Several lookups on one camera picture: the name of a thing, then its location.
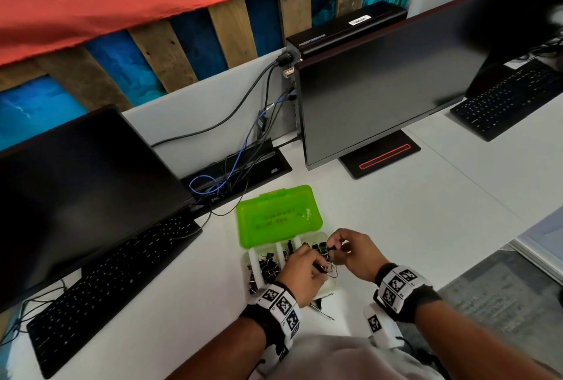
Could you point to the person's left hand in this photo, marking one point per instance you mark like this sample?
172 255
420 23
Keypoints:
299 276

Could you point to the person's right hand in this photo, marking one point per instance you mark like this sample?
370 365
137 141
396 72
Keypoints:
360 256

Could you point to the person's right fingers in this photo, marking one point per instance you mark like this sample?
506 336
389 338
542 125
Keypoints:
341 241

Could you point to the person's left fingers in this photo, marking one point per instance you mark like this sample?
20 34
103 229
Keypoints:
313 263

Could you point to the black binder clip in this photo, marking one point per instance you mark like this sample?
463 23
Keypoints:
329 256

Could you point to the person's left forearm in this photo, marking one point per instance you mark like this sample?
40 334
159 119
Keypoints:
224 351

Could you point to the person's right forearm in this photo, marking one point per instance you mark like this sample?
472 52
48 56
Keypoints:
470 340

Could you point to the small black metal tool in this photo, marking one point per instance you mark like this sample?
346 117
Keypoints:
322 309

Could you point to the pile of black binder clips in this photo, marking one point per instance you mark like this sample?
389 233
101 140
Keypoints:
266 267

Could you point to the green lidded clear plastic box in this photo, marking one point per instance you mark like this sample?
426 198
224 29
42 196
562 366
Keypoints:
275 217

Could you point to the person's grey shirt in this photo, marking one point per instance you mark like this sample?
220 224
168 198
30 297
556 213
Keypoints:
347 360

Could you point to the black monitor with red-lined base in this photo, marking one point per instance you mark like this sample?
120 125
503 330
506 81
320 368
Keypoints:
396 81

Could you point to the white desk divider panel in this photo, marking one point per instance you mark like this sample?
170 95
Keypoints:
211 111

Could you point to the white cabinet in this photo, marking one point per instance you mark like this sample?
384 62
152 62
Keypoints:
541 243

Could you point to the black keyboard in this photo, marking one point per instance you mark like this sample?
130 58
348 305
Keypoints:
110 287
510 100

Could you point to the black mini desktop computer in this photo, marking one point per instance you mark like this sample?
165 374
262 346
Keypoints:
343 32

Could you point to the large black monitor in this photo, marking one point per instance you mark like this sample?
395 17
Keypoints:
83 199

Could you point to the left wrist marker band camera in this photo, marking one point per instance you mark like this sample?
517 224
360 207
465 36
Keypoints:
281 307

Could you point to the wrist marker band camera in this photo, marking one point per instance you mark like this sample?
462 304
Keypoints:
398 287
281 307

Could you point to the right wrist marker band camera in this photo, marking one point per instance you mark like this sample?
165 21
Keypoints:
398 287

